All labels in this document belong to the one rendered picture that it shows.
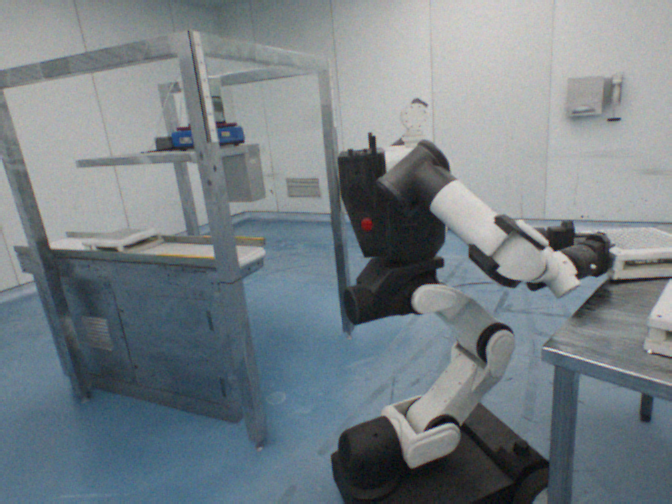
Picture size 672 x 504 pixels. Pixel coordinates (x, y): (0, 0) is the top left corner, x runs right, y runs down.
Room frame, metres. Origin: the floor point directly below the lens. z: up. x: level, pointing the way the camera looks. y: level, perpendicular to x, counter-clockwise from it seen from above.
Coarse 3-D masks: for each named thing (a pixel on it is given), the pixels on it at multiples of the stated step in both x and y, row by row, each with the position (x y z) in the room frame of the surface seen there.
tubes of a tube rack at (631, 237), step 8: (608, 232) 1.24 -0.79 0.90; (616, 232) 1.24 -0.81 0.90; (624, 232) 1.23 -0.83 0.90; (632, 232) 1.23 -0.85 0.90; (640, 232) 1.22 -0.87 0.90; (648, 232) 1.22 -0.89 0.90; (616, 240) 1.17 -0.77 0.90; (624, 240) 1.16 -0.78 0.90; (632, 240) 1.15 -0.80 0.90; (640, 240) 1.14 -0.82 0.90; (648, 240) 1.14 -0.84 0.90; (656, 240) 1.14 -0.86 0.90; (664, 240) 1.13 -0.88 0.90
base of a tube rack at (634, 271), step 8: (608, 264) 1.12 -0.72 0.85; (656, 264) 1.09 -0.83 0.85; (664, 264) 1.09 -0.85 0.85; (608, 272) 1.09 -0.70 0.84; (616, 272) 1.07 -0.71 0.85; (624, 272) 1.07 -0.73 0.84; (632, 272) 1.06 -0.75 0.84; (640, 272) 1.06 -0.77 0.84; (648, 272) 1.06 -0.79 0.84; (656, 272) 1.06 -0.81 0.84; (664, 272) 1.06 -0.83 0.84
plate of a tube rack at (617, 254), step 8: (576, 232) 1.30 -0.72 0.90; (584, 232) 1.29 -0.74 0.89; (664, 232) 1.23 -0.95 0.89; (616, 248) 1.12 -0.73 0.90; (640, 248) 1.10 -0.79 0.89; (648, 248) 1.10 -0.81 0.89; (656, 248) 1.09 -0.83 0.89; (664, 248) 1.09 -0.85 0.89; (616, 256) 1.07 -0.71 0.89; (624, 256) 1.06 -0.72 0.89; (632, 256) 1.06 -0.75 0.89; (640, 256) 1.06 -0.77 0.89; (648, 256) 1.06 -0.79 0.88; (656, 256) 1.06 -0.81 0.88; (664, 256) 1.06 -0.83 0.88
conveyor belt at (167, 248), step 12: (60, 240) 2.32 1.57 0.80; (72, 240) 2.30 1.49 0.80; (24, 252) 2.12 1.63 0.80; (156, 252) 1.89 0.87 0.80; (168, 252) 1.87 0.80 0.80; (180, 252) 1.85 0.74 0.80; (192, 252) 1.83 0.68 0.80; (204, 252) 1.81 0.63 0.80; (240, 252) 1.76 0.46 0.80; (252, 252) 1.75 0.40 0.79; (264, 252) 1.81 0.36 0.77; (192, 264) 1.66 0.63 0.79; (240, 264) 1.65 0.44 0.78
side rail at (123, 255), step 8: (16, 248) 2.12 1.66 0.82; (24, 248) 2.09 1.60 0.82; (56, 248) 1.99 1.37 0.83; (64, 248) 1.97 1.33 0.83; (80, 256) 1.92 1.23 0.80; (88, 256) 1.89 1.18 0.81; (96, 256) 1.87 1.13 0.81; (104, 256) 1.85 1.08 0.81; (112, 256) 1.83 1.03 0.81; (120, 256) 1.80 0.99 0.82; (128, 256) 1.78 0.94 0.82; (136, 256) 1.76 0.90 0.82; (144, 256) 1.74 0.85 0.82; (152, 256) 1.72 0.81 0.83; (160, 256) 1.70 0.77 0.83; (168, 256) 1.68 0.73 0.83; (200, 264) 1.62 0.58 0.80; (208, 264) 1.60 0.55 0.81
